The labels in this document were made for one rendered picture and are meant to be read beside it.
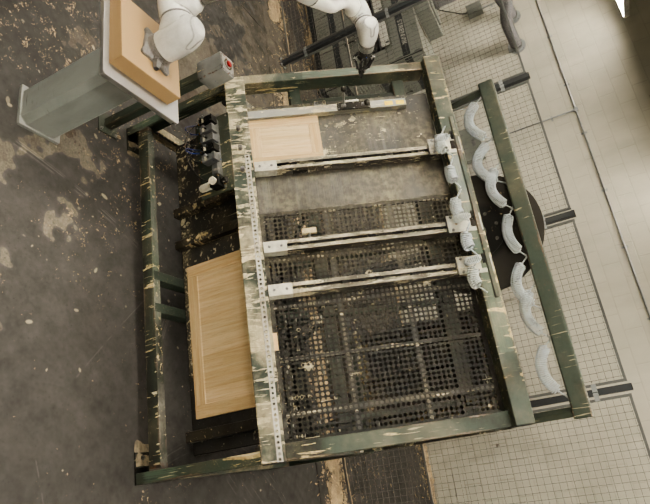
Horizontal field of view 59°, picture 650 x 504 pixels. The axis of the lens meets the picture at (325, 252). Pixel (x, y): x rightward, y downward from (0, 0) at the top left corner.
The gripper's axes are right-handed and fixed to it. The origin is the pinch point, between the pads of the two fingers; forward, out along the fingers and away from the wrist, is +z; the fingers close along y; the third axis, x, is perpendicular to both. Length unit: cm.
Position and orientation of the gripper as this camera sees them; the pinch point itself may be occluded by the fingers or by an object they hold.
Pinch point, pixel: (361, 72)
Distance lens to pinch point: 355.7
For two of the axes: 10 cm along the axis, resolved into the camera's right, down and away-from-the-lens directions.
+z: -0.6, 3.7, 9.3
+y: -9.9, 1.1, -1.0
